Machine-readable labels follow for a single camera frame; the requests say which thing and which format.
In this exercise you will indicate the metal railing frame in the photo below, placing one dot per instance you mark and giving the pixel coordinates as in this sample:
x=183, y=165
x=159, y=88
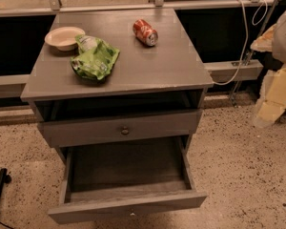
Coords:
x=24, y=22

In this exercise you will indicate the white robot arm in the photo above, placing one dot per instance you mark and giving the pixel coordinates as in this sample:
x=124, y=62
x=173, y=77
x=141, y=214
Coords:
x=279, y=41

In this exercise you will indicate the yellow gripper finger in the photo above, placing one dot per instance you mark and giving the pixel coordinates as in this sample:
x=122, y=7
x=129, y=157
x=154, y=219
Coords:
x=272, y=102
x=264, y=42

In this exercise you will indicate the closed grey upper drawer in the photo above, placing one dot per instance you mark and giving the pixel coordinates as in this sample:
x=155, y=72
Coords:
x=108, y=129

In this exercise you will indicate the open grey lower drawer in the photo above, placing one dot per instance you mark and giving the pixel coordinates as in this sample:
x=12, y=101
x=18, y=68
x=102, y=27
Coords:
x=122, y=179

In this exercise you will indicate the grey metal tripod pole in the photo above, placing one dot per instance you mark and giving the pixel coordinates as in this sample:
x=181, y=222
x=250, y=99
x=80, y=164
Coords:
x=244, y=61

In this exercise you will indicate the round brass drawer knob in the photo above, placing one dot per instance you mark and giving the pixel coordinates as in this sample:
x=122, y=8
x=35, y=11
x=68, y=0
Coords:
x=125, y=130

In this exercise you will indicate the white round bowl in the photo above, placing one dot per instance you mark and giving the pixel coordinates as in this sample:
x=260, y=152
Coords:
x=63, y=38

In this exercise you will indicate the grey wooden drawer cabinet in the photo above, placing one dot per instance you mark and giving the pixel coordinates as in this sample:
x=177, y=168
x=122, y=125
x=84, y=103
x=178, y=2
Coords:
x=167, y=77

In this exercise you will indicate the red soda can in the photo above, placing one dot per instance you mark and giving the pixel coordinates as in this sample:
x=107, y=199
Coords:
x=145, y=32

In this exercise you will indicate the green rice chip bag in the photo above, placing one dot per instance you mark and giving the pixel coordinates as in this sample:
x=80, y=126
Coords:
x=95, y=58

